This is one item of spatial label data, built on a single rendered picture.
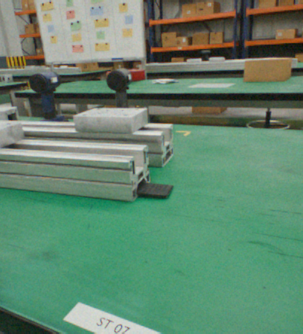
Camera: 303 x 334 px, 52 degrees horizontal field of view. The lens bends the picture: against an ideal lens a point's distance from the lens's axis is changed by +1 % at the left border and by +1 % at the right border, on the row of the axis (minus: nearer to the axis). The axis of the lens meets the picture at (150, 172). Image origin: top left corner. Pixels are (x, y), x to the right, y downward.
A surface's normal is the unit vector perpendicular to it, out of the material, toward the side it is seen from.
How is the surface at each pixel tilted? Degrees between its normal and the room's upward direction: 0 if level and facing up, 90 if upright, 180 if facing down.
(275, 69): 89
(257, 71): 89
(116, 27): 90
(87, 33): 90
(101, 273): 0
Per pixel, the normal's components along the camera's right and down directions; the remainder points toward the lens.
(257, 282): -0.06, -0.93
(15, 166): -0.33, 0.37
